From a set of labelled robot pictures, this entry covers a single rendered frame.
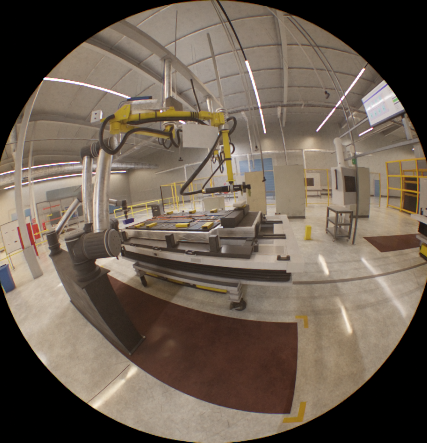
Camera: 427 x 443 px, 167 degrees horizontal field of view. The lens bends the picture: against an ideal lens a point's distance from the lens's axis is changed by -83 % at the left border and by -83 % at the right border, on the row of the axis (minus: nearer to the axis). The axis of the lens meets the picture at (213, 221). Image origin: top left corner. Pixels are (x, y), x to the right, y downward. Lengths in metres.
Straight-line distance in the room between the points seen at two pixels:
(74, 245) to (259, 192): 5.81
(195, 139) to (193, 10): 8.56
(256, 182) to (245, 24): 8.71
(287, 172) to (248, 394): 5.99
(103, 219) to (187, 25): 9.41
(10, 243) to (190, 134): 8.45
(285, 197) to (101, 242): 5.75
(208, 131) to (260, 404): 2.24
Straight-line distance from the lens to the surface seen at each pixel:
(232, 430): 1.40
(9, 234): 8.64
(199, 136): 1.30
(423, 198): 9.32
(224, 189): 1.31
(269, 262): 1.12
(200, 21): 9.57
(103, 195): 1.18
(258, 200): 6.03
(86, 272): 1.27
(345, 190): 3.48
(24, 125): 6.41
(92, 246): 1.10
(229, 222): 1.43
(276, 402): 1.42
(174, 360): 1.59
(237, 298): 1.67
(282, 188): 5.91
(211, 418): 1.40
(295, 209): 6.06
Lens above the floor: 1.39
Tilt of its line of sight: 13 degrees down
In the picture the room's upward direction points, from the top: 7 degrees counter-clockwise
